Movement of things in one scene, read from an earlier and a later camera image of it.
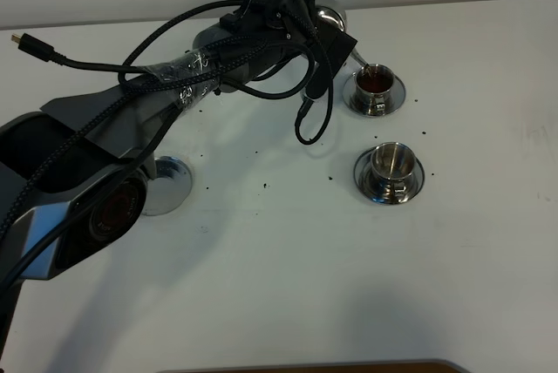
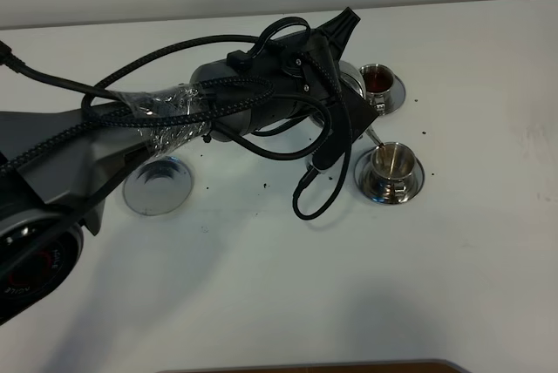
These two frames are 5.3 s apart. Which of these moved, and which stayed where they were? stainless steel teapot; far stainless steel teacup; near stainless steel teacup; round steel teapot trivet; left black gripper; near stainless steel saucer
Moved: left black gripper; stainless steel teapot
Stayed: far stainless steel teacup; near stainless steel saucer; near stainless steel teacup; round steel teapot trivet
